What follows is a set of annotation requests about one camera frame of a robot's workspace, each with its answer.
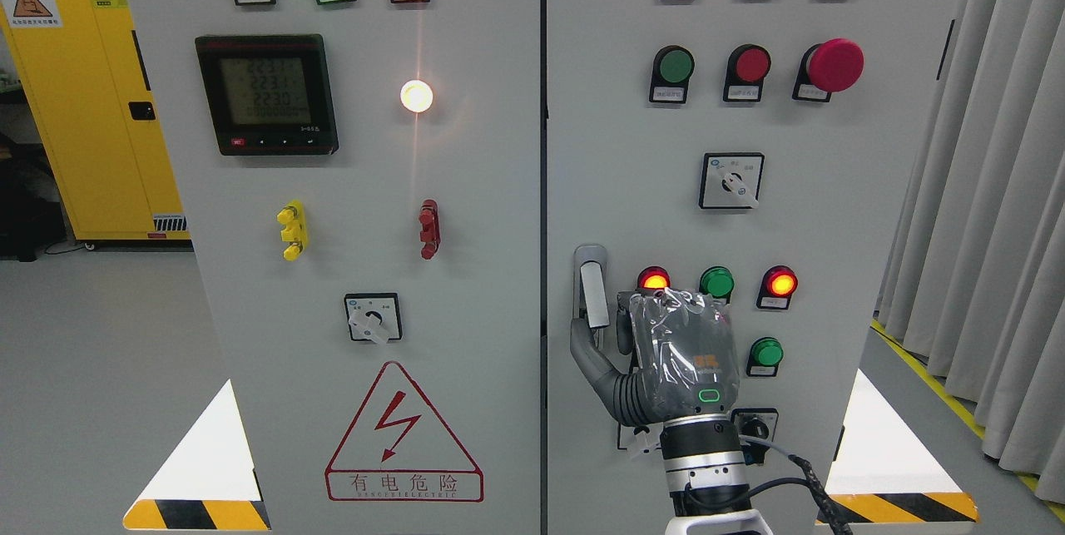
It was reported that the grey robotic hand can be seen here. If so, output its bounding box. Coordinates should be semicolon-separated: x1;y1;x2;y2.
570;288;741;428

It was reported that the silver door handle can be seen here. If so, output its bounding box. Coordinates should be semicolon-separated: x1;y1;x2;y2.
572;244;610;329

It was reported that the right cabinet door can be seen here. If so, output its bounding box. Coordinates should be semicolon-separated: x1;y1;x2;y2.
547;0;959;534

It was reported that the cabinet door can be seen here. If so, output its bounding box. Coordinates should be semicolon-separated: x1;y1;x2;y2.
130;0;542;534
547;0;959;534

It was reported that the left cabinet door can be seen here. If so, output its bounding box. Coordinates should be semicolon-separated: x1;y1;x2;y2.
130;0;542;534

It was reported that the green push button lower right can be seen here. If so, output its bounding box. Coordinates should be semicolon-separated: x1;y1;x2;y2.
746;337;785;377

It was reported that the green push button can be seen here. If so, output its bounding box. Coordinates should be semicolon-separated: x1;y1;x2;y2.
746;337;785;377
649;45;695;104

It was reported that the green indicator middle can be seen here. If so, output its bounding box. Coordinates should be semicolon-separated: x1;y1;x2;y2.
699;265;736;301

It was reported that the red lit indicator left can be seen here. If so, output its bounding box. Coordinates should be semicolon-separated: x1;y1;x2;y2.
637;265;671;291

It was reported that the red lit indicator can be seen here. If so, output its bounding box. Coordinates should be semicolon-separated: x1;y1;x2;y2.
637;265;671;291
756;265;798;310

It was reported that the red lit indicator right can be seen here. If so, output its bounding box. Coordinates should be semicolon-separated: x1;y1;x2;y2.
756;265;798;310

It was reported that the red terminal connector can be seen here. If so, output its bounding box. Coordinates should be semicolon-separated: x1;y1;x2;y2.
417;199;441;260

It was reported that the green push button upper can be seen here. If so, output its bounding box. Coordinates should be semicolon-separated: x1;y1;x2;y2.
649;45;695;104

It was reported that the grey curtain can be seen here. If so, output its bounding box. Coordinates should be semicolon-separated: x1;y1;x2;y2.
878;0;1064;502

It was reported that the red electric hazard sign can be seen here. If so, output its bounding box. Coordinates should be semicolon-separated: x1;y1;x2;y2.
324;361;484;503

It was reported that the red push button upper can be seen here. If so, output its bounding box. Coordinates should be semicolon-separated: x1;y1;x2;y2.
722;43;771;102

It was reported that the red emergency stop button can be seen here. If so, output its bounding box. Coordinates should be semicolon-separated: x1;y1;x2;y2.
791;38;864;102

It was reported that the white indicator light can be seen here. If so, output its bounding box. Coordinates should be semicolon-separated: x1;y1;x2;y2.
399;79;436;114

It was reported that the yellow terminal connector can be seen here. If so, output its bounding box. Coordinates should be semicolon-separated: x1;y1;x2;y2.
276;199;308;262

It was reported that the black digital power meter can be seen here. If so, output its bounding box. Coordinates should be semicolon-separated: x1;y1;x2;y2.
195;34;339;156

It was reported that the yellow safety cabinet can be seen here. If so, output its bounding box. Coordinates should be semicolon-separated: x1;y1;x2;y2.
2;0;190;240

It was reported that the lower white rotary switch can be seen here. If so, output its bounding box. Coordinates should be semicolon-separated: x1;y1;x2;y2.
617;423;662;460

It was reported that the black key switch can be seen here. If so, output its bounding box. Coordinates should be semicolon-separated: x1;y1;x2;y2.
731;409;779;466

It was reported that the upper right rotary switch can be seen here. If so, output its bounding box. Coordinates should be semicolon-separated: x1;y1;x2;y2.
697;152;765;210

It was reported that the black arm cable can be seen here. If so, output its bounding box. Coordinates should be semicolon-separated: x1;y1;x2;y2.
676;433;855;535

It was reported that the left rotary selector switch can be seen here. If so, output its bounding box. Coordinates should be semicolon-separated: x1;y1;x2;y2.
344;293;403;344

